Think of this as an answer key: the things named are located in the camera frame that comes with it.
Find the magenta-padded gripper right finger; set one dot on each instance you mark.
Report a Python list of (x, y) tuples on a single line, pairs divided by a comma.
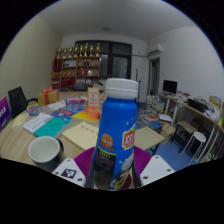
[(145, 160)]

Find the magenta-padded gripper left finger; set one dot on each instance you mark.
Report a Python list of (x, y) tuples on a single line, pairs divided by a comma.
[(83, 161)]

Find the blue white-capped drink bottle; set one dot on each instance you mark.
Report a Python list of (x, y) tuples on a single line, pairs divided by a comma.
[(115, 133)]

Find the light wooden stool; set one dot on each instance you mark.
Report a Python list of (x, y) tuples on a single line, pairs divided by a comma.
[(146, 138)]

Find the beige paper pad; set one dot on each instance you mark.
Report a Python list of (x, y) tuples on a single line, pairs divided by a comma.
[(81, 134)]

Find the flat round red coaster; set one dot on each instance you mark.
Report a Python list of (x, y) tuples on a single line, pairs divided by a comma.
[(127, 182)]

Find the black mug white inside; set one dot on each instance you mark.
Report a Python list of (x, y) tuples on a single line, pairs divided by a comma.
[(45, 151)]

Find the teal book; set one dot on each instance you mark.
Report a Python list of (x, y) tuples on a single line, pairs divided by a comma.
[(51, 126)]

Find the orange book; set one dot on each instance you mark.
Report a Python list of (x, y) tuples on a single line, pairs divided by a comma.
[(88, 114)]

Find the pile of books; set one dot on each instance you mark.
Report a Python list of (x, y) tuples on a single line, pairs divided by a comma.
[(153, 110)]

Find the blue colourful book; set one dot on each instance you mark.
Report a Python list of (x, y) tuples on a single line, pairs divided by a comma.
[(66, 112)]

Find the brown wooden stool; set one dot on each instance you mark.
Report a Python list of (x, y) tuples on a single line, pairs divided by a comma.
[(186, 126)]

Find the white round stool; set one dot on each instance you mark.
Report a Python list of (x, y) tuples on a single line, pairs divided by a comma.
[(197, 136)]

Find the white booklet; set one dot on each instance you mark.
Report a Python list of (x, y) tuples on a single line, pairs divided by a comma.
[(37, 122)]

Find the pink snack packet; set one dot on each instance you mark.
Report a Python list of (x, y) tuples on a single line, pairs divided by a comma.
[(76, 100)]

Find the small wooden card stand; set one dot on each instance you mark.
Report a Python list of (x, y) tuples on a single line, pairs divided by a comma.
[(93, 96)]

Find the wooden side desk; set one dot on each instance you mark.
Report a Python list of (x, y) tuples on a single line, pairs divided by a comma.
[(200, 115)]

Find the blue red booklet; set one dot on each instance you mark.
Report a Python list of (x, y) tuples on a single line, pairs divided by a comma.
[(33, 110)]

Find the yellow gift box red ribbon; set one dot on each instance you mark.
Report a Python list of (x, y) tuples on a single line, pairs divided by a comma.
[(47, 98)]

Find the beige notebook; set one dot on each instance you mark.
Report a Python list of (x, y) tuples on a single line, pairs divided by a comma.
[(20, 120)]

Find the black computer monitor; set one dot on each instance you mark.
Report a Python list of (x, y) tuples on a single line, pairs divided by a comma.
[(170, 86)]

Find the black office chair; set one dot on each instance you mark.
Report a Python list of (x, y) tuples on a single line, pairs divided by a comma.
[(16, 100)]

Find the wooden shelf unit with trophies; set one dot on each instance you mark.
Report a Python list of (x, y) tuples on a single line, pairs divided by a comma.
[(75, 66)]

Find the dark glass window door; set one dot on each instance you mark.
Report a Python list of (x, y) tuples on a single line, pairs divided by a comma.
[(116, 61)]

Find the white wall air conditioner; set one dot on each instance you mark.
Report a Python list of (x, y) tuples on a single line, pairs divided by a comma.
[(155, 50)]

